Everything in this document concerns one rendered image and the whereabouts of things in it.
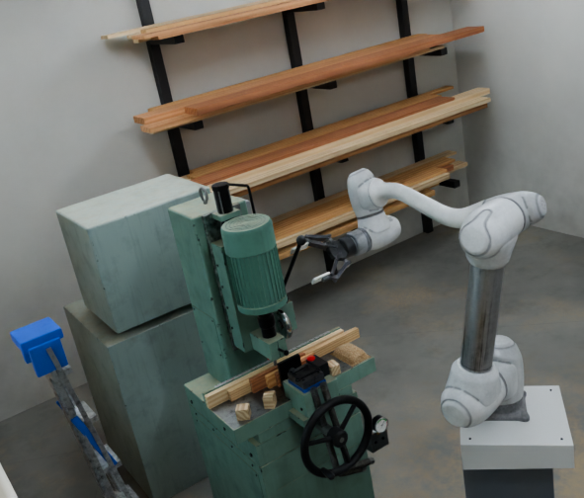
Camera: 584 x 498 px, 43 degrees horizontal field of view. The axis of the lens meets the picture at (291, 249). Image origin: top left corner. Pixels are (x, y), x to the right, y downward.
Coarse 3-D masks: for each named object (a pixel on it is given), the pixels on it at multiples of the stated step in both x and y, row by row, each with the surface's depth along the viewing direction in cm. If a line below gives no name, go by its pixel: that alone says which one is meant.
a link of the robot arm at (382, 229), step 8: (368, 216) 263; (376, 216) 263; (384, 216) 265; (392, 216) 269; (360, 224) 266; (368, 224) 263; (376, 224) 263; (384, 224) 264; (392, 224) 266; (368, 232) 262; (376, 232) 262; (384, 232) 264; (392, 232) 266; (376, 240) 263; (384, 240) 264; (392, 240) 268; (376, 248) 265
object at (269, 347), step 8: (256, 336) 265; (280, 336) 262; (256, 344) 267; (264, 344) 261; (272, 344) 259; (280, 344) 260; (264, 352) 263; (272, 352) 259; (280, 352) 261; (272, 360) 260
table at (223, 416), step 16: (352, 368) 266; (368, 368) 270; (240, 400) 259; (256, 400) 257; (288, 400) 254; (224, 416) 252; (256, 416) 249; (272, 416) 251; (288, 416) 255; (304, 416) 249; (224, 432) 252; (240, 432) 245; (256, 432) 249
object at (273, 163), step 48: (144, 0) 439; (288, 0) 449; (384, 48) 510; (432, 48) 521; (192, 96) 466; (240, 96) 434; (432, 96) 554; (480, 96) 552; (288, 144) 493; (336, 144) 489; (240, 192) 452; (432, 192) 541; (288, 240) 481
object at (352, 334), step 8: (352, 328) 285; (336, 336) 282; (344, 336) 281; (352, 336) 284; (320, 344) 278; (328, 344) 278; (336, 344) 280; (304, 352) 275; (320, 352) 277; (328, 352) 279; (240, 384) 261; (248, 384) 262; (232, 392) 259; (240, 392) 261; (248, 392) 263; (232, 400) 260
